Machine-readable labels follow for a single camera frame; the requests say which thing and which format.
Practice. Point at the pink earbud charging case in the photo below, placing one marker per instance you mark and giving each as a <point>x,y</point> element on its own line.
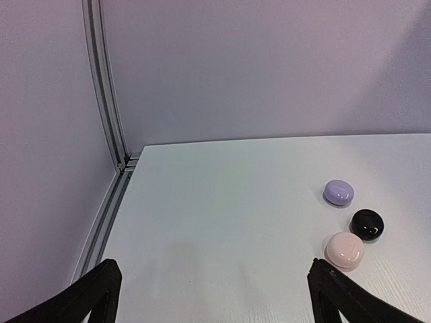
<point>345,250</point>

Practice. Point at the aluminium left table rail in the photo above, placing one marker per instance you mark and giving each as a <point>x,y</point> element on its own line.
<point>96,241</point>

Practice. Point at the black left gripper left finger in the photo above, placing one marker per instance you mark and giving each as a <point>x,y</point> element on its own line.
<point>94,296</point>

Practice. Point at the aluminium left corner post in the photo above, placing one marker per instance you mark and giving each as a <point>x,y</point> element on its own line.
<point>103,83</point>

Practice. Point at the black earbud charging case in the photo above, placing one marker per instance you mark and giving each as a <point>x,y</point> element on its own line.
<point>367,224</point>

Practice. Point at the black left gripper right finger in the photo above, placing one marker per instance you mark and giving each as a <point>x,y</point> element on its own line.
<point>335,296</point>

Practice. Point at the purple earbud charging case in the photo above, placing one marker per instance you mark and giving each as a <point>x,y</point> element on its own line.
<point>338,192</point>

